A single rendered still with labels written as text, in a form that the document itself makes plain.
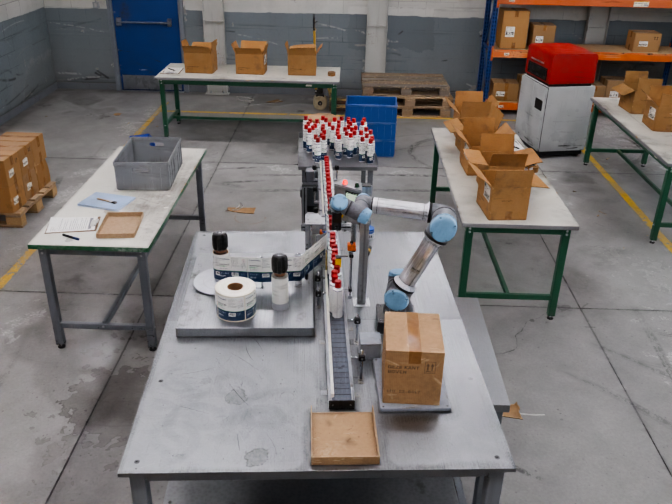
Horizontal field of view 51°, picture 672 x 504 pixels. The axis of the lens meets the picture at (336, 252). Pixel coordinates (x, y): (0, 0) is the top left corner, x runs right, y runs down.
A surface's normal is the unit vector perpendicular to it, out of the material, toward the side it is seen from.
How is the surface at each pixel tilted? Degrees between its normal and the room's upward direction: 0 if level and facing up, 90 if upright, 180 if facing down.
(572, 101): 90
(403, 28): 90
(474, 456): 0
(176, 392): 0
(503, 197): 91
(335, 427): 0
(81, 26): 90
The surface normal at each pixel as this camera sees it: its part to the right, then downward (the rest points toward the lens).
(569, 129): 0.18, 0.45
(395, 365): -0.05, 0.45
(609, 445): 0.02, -0.89
